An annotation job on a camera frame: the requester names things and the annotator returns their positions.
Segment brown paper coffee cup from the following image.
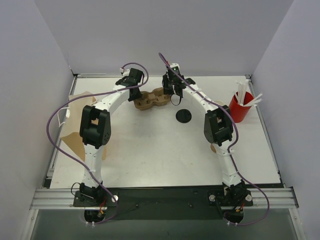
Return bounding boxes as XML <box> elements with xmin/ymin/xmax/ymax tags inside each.
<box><xmin>210</xmin><ymin>143</ymin><xmax>217</xmax><ymax>153</ymax></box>

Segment red straw holder cup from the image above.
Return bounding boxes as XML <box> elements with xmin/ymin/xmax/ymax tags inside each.
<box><xmin>229</xmin><ymin>92</ymin><xmax>254</xmax><ymax>123</ymax></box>

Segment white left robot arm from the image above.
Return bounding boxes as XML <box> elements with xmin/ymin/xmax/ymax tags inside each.
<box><xmin>79</xmin><ymin>68</ymin><xmax>144</xmax><ymax>206</ymax></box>

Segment brown paper bag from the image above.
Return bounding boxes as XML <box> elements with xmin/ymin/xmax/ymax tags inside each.
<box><xmin>60</xmin><ymin>96</ymin><xmax>97</xmax><ymax>162</ymax></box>

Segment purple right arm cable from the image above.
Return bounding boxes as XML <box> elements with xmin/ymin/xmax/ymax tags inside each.
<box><xmin>158</xmin><ymin>52</ymin><xmax>271</xmax><ymax>227</ymax></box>

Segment black plastic lid stack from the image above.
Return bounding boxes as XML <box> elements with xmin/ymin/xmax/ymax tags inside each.
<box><xmin>175</xmin><ymin>109</ymin><xmax>192</xmax><ymax>124</ymax></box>

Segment white wrapped straws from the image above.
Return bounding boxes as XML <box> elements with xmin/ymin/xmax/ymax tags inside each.
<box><xmin>234</xmin><ymin>79</ymin><xmax>263</xmax><ymax>107</ymax></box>

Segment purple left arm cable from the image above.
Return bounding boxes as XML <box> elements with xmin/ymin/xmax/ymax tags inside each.
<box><xmin>46</xmin><ymin>61</ymin><xmax>150</xmax><ymax>225</ymax></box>

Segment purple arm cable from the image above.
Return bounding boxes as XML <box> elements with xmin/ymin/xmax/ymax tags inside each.
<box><xmin>158</xmin><ymin>52</ymin><xmax>271</xmax><ymax>227</ymax></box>
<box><xmin>46</xmin><ymin>61</ymin><xmax>150</xmax><ymax>225</ymax></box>

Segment brown pulp cup carrier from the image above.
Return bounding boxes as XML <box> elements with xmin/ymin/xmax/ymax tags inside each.
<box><xmin>133</xmin><ymin>87</ymin><xmax>171</xmax><ymax>111</ymax></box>

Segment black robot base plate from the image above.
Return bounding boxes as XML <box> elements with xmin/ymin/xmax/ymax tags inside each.
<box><xmin>73</xmin><ymin>184</ymin><xmax>253</xmax><ymax>223</ymax></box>

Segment aluminium rail frame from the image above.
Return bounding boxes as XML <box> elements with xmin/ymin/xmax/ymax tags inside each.
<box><xmin>30</xmin><ymin>187</ymin><xmax>299</xmax><ymax>211</ymax></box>

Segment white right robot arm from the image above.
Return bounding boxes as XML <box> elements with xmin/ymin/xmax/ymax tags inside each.
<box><xmin>162</xmin><ymin>63</ymin><xmax>249</xmax><ymax>202</ymax></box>

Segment stacked brown paper cups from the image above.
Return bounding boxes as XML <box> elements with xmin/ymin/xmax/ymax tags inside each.
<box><xmin>213</xmin><ymin>101</ymin><xmax>225</xmax><ymax>107</ymax></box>

